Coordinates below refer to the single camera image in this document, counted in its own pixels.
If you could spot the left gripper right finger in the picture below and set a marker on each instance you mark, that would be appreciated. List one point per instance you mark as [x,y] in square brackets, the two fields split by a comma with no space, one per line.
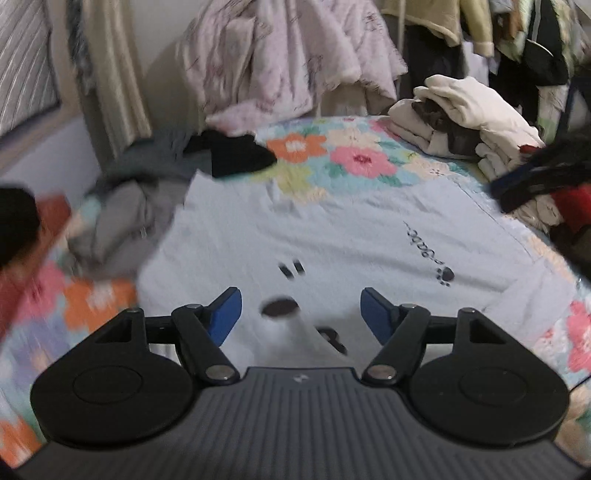
[401,330]

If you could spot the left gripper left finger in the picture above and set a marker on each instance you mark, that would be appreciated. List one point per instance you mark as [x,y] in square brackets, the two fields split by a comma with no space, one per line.
[200,331]

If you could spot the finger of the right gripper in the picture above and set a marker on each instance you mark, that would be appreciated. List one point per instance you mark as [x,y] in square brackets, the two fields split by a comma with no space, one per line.
[516,182]

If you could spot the light grey sweatshirt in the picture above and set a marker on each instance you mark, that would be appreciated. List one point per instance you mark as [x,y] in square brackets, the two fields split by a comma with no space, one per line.
[301,267]

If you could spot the white folded clothes pile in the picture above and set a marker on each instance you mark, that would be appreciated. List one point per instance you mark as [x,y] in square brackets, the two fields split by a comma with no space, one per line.
[463,119]

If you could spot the black folded clothes on suitcase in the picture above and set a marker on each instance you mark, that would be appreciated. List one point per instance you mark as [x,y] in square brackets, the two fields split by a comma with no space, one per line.
[19,222]

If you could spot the red folded garment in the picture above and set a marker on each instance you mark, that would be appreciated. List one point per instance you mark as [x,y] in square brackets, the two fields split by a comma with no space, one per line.
[572,203]

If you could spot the dark brown folded garment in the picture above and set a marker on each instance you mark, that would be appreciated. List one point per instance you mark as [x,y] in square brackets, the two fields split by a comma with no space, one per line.
[575,247]

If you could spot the dark hanging jacket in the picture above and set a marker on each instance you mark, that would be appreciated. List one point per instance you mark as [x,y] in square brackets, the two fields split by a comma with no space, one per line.
[533,41]

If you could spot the grey polo shirt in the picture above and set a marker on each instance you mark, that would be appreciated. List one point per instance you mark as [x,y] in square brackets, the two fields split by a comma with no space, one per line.
[132,221]

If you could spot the floral bed quilt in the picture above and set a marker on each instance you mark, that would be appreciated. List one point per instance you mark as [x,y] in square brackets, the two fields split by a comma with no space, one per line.
[315,159]

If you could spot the beige hanging hoodie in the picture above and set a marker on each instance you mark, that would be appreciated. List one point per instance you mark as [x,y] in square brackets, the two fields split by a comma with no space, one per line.
[444,19]

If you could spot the black garment on bed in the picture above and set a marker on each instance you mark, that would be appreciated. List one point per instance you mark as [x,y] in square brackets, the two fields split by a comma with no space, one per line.
[221,156]

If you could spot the dark grey garment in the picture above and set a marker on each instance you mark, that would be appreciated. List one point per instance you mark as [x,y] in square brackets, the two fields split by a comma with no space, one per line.
[161,157]

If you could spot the pink red suitcase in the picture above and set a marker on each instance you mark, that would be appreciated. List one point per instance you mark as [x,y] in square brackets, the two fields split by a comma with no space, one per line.
[54,212]

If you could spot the pink floral blanket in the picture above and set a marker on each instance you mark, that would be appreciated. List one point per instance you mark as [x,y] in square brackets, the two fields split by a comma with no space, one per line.
[250,64]

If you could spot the silver quilted window cover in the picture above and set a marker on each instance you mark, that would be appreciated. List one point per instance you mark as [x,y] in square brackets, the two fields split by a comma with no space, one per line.
[28,86]

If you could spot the beige curtain right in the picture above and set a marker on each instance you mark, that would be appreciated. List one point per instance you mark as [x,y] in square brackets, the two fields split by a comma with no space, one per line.
[105,62]

